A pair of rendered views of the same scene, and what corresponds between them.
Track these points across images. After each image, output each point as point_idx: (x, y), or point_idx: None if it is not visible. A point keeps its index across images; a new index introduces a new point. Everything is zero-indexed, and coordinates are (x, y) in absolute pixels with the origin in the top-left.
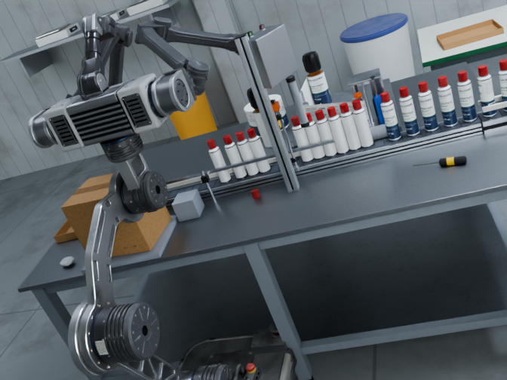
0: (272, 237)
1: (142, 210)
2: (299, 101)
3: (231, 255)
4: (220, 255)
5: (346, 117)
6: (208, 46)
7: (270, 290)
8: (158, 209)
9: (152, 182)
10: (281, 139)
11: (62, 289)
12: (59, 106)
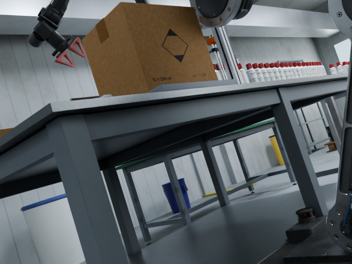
0: (298, 80)
1: (244, 0)
2: (229, 38)
3: (274, 102)
4: (267, 101)
5: (239, 70)
6: (144, 2)
7: (303, 146)
8: (244, 14)
9: None
10: (233, 54)
11: (117, 131)
12: None
